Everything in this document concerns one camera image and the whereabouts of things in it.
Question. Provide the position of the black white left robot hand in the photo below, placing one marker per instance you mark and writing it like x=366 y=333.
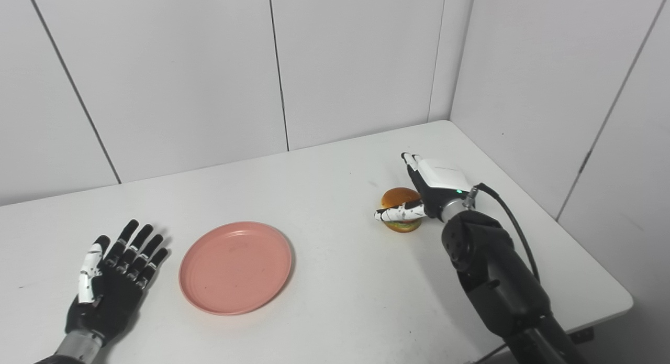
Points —
x=112 y=301

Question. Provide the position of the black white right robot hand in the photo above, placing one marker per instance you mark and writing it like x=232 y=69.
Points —
x=439 y=178

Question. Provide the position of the pink round plate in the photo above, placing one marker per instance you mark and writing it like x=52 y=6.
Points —
x=235 y=267

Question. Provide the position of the toy hamburger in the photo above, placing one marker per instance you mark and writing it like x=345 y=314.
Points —
x=398 y=196

